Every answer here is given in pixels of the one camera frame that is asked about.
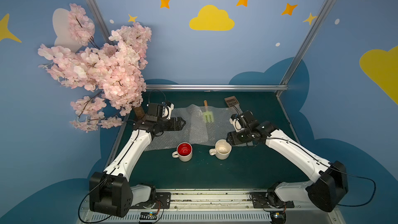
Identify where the brown slotted scoop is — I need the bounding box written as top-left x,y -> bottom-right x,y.
224,96 -> 241,113

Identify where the circuit board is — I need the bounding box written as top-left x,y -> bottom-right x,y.
270,212 -> 286,224
139,212 -> 158,223

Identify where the green fork wooden handle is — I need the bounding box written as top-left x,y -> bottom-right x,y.
203,100 -> 214,123

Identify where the left circuit board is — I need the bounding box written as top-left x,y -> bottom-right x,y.
139,212 -> 158,223

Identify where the white mug red interior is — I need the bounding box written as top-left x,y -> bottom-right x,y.
172,143 -> 193,162

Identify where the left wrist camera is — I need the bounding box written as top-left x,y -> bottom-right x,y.
145,101 -> 174,122

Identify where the pink cherry blossom tree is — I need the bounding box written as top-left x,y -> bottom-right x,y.
38,4 -> 152,133

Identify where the white speckled mug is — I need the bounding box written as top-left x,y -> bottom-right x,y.
209,140 -> 232,160

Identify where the right aluminium frame post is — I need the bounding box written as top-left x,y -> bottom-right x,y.
276,0 -> 337,99

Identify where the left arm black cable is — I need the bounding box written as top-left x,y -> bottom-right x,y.
77,177 -> 113,224

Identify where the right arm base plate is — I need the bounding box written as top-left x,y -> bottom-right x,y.
249,191 -> 294,208

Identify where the right circuit board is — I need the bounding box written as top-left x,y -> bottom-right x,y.
270,212 -> 286,224

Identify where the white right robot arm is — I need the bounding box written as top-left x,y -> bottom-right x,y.
227,120 -> 348,212

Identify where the left aluminium frame post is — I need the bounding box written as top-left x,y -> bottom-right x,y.
85,0 -> 113,45

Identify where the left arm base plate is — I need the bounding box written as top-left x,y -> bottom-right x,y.
130,192 -> 171,209

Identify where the aluminium frame post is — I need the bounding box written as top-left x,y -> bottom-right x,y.
276,0 -> 337,99
85,0 -> 113,45

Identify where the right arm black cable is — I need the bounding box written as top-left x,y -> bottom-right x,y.
329,164 -> 377,208

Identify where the aluminium front rail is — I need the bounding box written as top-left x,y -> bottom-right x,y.
77,189 -> 345,224

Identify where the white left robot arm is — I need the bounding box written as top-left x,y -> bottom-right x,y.
89,117 -> 186,217

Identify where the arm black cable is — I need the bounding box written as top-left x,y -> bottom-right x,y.
77,177 -> 113,224
329,164 -> 377,208

